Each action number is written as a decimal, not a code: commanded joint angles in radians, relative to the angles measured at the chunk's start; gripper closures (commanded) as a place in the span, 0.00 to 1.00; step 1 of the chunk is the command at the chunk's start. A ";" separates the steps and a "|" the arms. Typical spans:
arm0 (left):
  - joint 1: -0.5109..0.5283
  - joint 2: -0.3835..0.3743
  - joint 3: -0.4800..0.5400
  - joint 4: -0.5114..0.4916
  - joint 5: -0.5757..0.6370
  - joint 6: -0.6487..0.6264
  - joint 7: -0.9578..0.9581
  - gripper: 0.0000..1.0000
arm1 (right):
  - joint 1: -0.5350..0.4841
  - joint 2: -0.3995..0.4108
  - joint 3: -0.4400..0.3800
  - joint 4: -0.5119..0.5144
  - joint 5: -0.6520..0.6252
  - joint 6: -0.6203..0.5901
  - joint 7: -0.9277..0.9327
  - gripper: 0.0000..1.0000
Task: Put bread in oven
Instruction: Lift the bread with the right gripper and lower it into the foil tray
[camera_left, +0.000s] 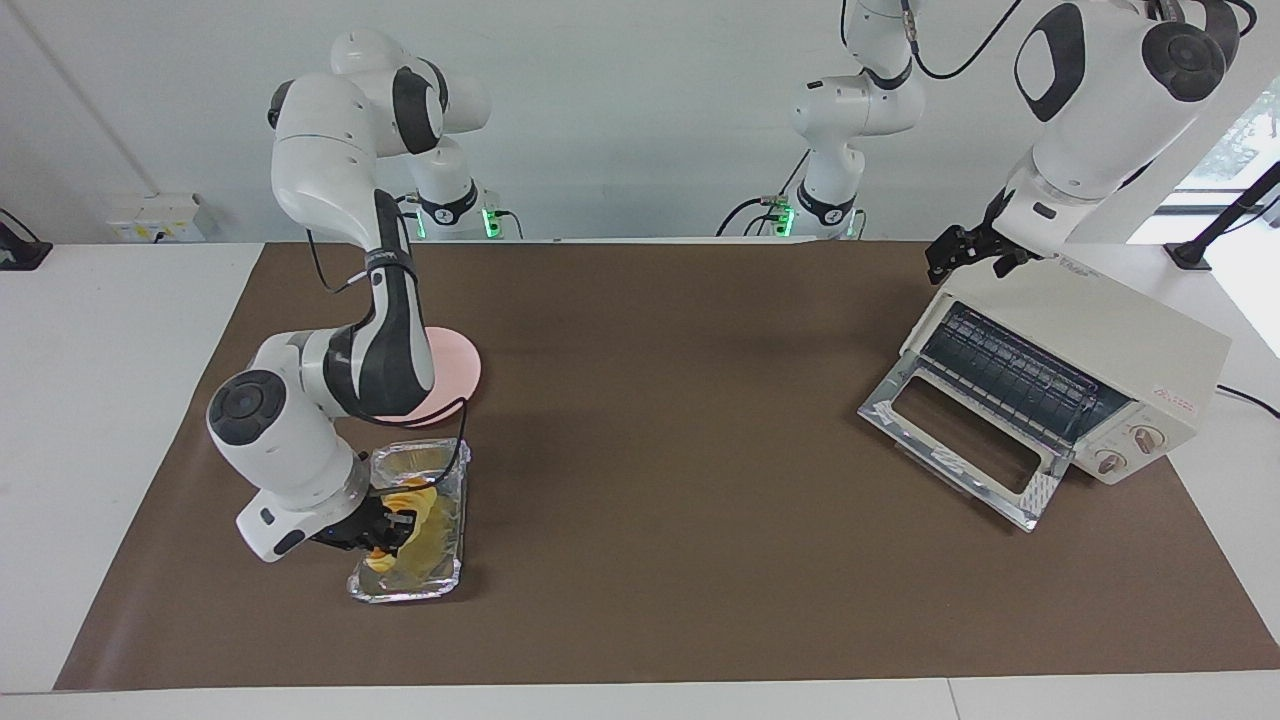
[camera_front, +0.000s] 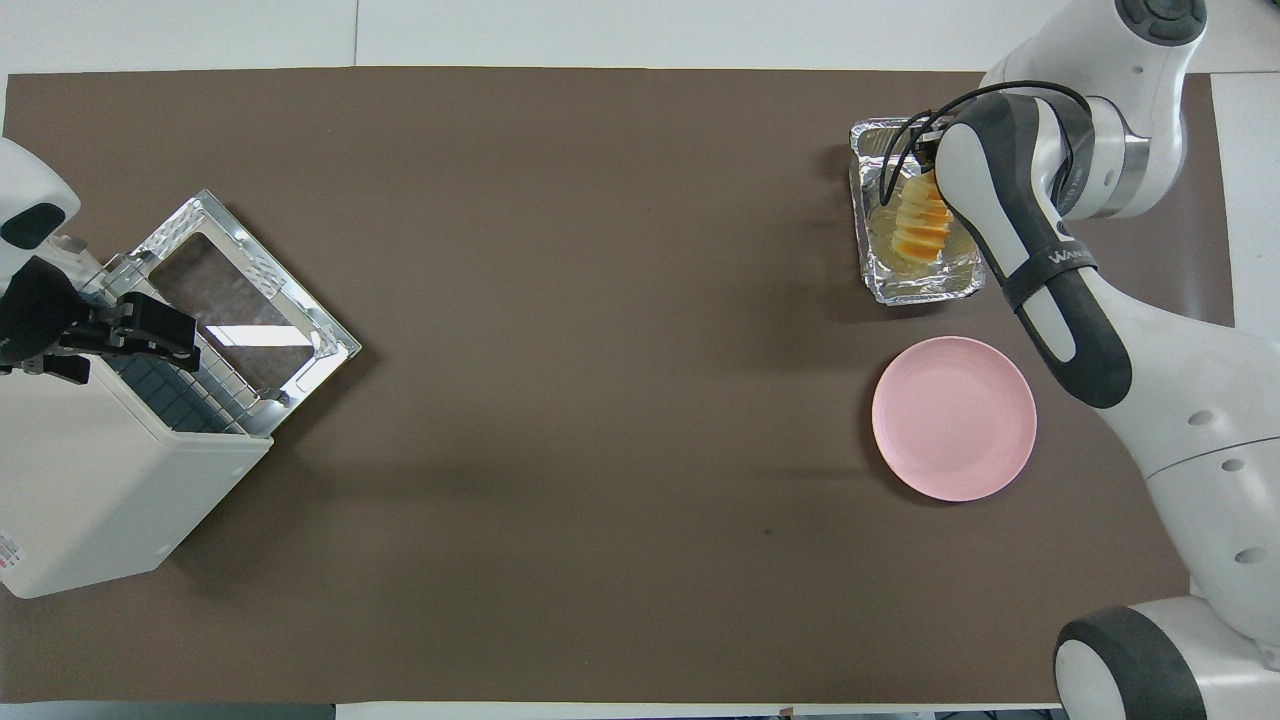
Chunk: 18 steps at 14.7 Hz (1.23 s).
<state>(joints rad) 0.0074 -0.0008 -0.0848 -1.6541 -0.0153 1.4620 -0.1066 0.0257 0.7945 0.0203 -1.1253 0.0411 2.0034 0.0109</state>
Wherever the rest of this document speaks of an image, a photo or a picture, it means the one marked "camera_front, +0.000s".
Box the cream toaster oven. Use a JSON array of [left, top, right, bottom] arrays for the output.
[[0, 190, 363, 601]]

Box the sliced yellow bread loaf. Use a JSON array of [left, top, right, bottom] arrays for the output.
[[893, 170, 957, 267]]

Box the pink round plate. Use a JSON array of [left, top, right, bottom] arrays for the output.
[[871, 336, 1038, 503]]

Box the aluminium foil tray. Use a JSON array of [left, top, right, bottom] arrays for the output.
[[849, 118, 987, 306]]

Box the brown table mat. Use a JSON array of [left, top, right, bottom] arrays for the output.
[[0, 67, 1237, 706]]

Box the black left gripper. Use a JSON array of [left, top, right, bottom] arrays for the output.
[[0, 257, 201, 387]]

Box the glass oven door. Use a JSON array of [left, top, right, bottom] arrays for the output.
[[125, 190, 363, 437]]

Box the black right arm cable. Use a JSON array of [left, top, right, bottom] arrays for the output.
[[879, 82, 1093, 208]]

